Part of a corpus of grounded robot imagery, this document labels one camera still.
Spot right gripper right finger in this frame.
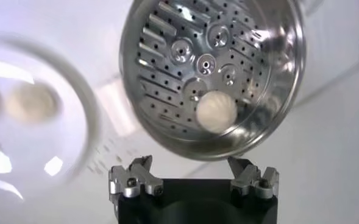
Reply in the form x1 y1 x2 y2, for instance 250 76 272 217
227 156 280 200

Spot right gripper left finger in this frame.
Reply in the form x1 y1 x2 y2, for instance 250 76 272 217
108 155 165 202

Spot white steamed baozi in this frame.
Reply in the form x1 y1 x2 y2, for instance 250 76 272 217
7 82 60 123
196 90 238 135

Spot stainless steel steamer basket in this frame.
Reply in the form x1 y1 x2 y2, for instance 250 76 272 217
101 0 307 161

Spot large white round plate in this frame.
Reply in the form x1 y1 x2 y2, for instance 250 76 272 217
0 33 102 203

